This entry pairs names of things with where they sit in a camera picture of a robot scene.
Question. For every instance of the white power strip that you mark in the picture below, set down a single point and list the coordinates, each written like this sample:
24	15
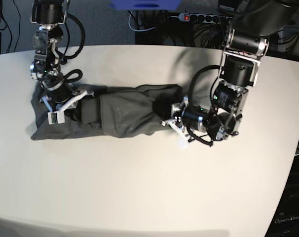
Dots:
203	18

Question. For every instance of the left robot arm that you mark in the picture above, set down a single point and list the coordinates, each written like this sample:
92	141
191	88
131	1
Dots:
246	42

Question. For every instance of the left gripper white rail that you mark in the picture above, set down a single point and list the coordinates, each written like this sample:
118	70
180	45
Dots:
166	109

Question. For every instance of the black OpenArm base box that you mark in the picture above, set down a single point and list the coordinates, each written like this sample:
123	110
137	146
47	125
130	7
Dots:
285	222

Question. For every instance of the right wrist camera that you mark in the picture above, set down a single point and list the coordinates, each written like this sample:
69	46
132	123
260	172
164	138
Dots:
57	117

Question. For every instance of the grey T-shirt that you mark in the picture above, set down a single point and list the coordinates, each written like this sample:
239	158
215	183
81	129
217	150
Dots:
120	112

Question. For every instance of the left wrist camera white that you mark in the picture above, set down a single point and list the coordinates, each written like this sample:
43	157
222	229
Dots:
183	144

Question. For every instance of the blue plastic box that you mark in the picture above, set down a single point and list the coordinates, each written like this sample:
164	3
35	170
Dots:
145	4

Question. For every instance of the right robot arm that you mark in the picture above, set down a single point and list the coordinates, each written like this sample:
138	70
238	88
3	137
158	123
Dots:
53	87

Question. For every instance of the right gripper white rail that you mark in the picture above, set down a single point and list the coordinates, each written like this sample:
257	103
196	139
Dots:
70	103

